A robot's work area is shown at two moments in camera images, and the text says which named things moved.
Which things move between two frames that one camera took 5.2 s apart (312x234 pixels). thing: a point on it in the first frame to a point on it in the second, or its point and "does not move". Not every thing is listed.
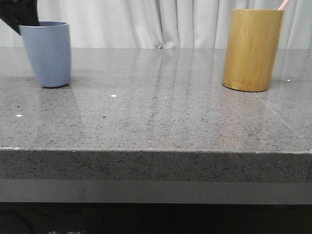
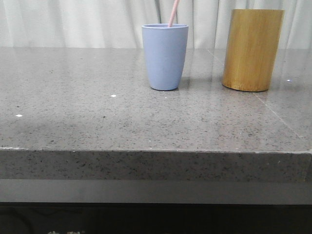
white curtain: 160,24 does not move
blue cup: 48,48 to 165,49
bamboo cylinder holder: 251,48 does not move
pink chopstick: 283,5 to 173,13
